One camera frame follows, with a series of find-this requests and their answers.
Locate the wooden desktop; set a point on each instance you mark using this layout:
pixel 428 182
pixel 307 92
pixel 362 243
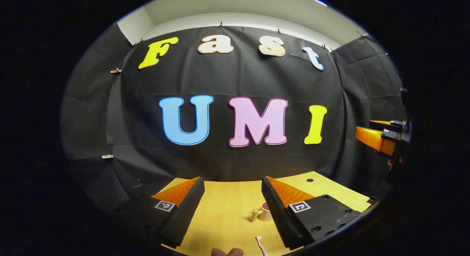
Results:
pixel 227 208

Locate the black backdrop cloth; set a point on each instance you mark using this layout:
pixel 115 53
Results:
pixel 238 79

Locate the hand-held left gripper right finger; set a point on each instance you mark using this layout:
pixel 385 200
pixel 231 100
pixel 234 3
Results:
pixel 273 208

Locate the black desk clamp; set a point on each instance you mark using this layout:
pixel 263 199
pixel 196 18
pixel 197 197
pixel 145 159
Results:
pixel 371 199

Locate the white toothbrush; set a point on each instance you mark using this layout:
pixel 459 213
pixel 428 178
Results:
pixel 261 245

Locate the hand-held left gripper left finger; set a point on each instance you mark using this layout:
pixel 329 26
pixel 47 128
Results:
pixel 191 204

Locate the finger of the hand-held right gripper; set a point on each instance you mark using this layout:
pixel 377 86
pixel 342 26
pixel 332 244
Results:
pixel 380 124
pixel 374 140

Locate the copper cloth clip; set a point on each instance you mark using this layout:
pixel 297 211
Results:
pixel 116 70

